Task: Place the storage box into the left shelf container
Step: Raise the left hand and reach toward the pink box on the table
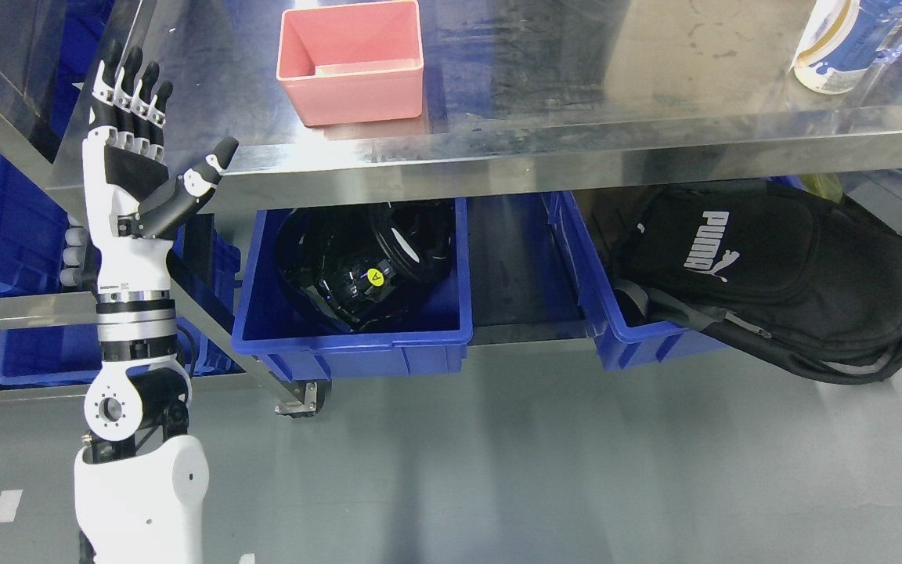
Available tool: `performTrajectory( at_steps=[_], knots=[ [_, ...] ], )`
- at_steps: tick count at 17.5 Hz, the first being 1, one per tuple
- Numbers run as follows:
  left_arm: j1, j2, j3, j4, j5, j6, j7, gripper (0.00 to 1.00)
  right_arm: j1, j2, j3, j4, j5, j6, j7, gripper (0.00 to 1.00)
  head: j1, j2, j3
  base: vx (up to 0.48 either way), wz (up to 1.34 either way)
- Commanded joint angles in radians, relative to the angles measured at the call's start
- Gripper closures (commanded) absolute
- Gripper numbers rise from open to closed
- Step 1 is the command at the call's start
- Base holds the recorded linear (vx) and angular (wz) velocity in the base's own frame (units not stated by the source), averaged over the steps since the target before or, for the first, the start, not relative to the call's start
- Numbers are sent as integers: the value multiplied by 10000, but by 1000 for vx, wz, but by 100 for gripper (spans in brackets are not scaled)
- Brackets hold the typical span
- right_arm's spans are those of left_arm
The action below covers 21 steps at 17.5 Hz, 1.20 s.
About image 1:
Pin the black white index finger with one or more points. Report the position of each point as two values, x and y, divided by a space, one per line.
156 113

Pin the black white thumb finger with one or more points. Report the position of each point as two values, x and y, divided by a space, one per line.
162 203

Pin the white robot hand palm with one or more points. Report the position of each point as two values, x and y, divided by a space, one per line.
130 268

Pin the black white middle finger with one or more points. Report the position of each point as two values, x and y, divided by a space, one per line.
141 98

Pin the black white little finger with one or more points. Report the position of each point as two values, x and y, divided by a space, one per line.
103 89

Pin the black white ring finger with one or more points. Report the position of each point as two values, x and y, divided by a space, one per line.
124 94

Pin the pink plastic storage box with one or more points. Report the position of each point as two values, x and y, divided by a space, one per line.
353 63

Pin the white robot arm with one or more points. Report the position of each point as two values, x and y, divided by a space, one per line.
140 477

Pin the metal shelf rack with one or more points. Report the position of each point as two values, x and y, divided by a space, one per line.
53 164

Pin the blue bin lower left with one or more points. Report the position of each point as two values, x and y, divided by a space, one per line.
69 355

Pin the stainless steel work table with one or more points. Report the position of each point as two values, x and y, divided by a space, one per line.
520 98

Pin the black glossy helmet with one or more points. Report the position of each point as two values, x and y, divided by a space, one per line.
364 267

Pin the blue bin with helmet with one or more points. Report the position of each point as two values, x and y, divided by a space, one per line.
433 340

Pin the blue bin with backpack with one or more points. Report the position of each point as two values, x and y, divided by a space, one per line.
623 338

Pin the black Puma backpack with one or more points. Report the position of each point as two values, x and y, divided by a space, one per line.
809 285

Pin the white blue bottle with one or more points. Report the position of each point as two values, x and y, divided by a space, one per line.
845 45

